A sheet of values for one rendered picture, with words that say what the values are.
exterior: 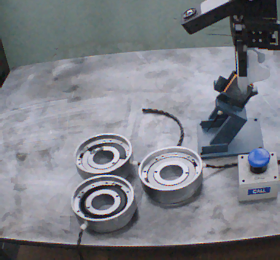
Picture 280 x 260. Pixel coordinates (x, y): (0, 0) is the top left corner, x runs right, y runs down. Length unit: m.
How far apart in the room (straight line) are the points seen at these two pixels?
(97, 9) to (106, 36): 0.18
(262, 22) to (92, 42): 1.88
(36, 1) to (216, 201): 1.89
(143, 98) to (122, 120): 0.08
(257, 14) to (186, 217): 0.35
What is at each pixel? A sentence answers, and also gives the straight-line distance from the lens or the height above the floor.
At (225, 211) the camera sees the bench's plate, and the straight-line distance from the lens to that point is 0.76.
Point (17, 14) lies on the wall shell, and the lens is 2.57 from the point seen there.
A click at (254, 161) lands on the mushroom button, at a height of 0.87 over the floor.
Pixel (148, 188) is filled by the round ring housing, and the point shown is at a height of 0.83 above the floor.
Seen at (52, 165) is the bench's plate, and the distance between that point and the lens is 0.91.
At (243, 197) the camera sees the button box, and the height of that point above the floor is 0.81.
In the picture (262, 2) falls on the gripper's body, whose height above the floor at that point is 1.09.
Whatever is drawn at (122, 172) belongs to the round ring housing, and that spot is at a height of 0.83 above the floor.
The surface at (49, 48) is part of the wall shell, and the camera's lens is 2.61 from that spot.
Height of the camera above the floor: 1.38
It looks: 37 degrees down
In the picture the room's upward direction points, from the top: 11 degrees counter-clockwise
